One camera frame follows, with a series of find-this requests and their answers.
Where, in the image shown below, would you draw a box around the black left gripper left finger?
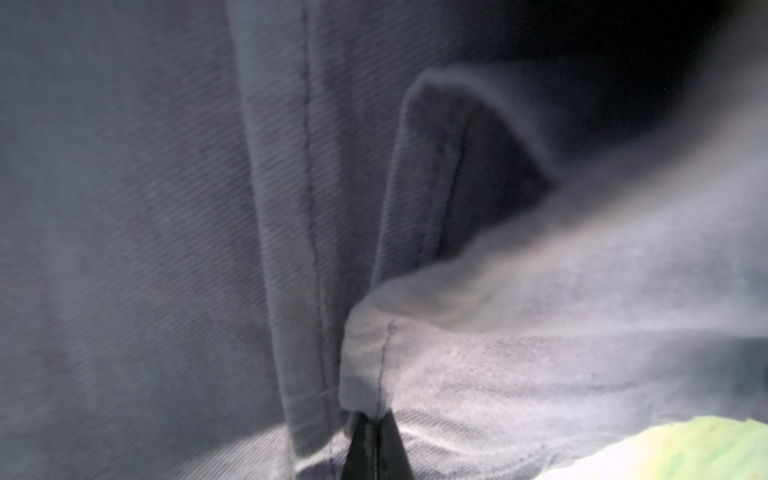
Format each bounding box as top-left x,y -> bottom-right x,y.
341,413 -> 377,480

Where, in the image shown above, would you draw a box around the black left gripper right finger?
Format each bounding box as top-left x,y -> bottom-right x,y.
376,411 -> 415,480

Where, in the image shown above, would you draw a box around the purple trousers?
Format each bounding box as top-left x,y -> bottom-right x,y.
1,1 -> 767,479

